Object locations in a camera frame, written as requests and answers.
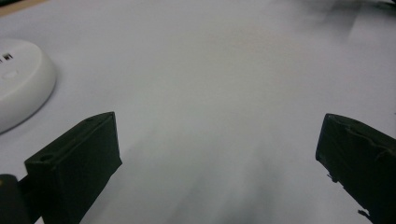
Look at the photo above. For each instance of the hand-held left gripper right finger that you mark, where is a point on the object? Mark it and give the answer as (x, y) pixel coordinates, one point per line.
(361, 161)

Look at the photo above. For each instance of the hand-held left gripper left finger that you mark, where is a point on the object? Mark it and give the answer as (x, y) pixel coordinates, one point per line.
(77, 168)

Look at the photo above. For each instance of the white round device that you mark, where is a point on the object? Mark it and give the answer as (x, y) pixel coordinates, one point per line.
(21, 84)

